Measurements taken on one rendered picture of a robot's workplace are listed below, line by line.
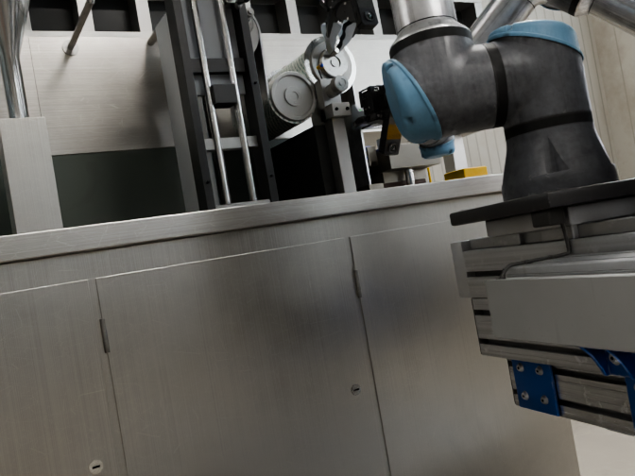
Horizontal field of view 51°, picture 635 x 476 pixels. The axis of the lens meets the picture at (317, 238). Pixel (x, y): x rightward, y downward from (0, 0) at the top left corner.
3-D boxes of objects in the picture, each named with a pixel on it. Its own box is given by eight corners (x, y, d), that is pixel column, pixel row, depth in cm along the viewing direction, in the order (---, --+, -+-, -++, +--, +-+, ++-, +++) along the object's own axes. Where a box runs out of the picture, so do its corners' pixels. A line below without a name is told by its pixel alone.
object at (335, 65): (329, 80, 163) (317, 52, 162) (325, 83, 165) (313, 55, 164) (352, 71, 166) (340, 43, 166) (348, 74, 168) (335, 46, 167)
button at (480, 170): (465, 178, 148) (463, 168, 148) (445, 184, 154) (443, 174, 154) (489, 176, 151) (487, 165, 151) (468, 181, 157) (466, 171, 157)
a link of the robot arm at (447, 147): (413, 158, 139) (403, 106, 140) (425, 161, 150) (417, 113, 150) (450, 149, 136) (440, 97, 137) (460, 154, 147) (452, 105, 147)
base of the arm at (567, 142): (645, 177, 87) (631, 102, 87) (551, 192, 82) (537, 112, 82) (566, 193, 101) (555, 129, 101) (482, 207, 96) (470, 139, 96)
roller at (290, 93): (276, 121, 157) (267, 71, 157) (236, 145, 179) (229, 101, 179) (319, 118, 163) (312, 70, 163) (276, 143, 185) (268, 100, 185)
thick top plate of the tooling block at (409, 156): (391, 168, 167) (386, 144, 167) (316, 194, 202) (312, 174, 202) (440, 163, 175) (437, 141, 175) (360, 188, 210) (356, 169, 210)
